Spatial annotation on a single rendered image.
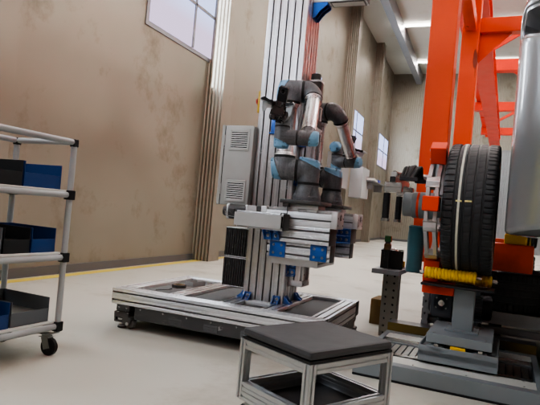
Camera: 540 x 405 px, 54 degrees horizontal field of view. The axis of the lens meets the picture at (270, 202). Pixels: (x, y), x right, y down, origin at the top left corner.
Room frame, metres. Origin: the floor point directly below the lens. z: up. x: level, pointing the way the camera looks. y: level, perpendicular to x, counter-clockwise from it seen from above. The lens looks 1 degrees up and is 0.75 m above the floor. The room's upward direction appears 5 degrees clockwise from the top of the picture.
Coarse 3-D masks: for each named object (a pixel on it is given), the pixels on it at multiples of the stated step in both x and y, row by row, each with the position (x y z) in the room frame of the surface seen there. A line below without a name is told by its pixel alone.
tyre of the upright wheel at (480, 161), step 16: (448, 160) 2.56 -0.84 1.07; (464, 160) 2.52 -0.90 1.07; (480, 160) 2.50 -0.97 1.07; (496, 160) 2.47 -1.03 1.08; (448, 176) 2.50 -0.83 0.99; (464, 176) 2.48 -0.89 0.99; (480, 176) 2.44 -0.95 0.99; (496, 176) 2.42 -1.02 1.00; (448, 192) 2.48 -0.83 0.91; (464, 192) 2.45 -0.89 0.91; (480, 192) 2.42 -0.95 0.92; (496, 192) 2.40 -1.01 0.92; (448, 208) 2.46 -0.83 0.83; (464, 208) 2.44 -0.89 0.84; (480, 208) 2.41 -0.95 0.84; (448, 224) 2.48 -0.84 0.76; (464, 224) 2.44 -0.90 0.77; (480, 224) 2.42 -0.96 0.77; (448, 240) 2.50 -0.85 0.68; (464, 240) 2.47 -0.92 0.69; (480, 240) 2.45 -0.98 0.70; (448, 256) 2.56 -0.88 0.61; (464, 256) 2.52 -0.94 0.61; (480, 256) 2.50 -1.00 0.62; (480, 272) 2.64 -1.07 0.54
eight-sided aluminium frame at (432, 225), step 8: (432, 168) 2.62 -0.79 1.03; (440, 168) 2.61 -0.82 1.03; (432, 176) 2.62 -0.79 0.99; (440, 176) 2.57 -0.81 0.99; (432, 184) 2.56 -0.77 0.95; (440, 184) 2.57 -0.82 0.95; (424, 216) 2.57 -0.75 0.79; (432, 216) 2.55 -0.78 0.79; (424, 224) 2.56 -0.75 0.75; (432, 224) 2.55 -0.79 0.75; (424, 232) 2.59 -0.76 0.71; (432, 232) 2.57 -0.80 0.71; (424, 240) 2.63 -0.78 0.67; (432, 240) 2.61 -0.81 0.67; (424, 248) 2.67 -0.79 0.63; (432, 248) 2.65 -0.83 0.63; (424, 256) 2.71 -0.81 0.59; (432, 256) 2.68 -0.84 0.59
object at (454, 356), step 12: (420, 348) 2.60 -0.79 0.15; (432, 348) 2.57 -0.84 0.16; (444, 348) 2.55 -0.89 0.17; (456, 348) 2.53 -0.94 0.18; (432, 360) 2.57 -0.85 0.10; (444, 360) 2.55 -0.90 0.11; (456, 360) 2.53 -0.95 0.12; (468, 360) 2.50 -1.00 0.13; (480, 360) 2.49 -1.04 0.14; (492, 360) 2.46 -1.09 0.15; (492, 372) 2.46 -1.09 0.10
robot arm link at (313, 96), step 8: (312, 88) 2.79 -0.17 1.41; (304, 96) 2.82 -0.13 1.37; (312, 96) 2.76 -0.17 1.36; (320, 96) 2.77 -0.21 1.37; (312, 104) 2.72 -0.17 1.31; (320, 104) 2.80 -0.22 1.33; (304, 112) 2.72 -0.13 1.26; (312, 112) 2.67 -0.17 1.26; (304, 120) 2.65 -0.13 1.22; (312, 120) 2.63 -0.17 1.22; (304, 128) 2.60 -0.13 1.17; (312, 128) 2.59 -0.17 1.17; (296, 136) 2.56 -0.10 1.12; (304, 136) 2.56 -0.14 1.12; (312, 136) 2.55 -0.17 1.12; (296, 144) 2.58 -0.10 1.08; (304, 144) 2.57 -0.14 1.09; (312, 144) 2.57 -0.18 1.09
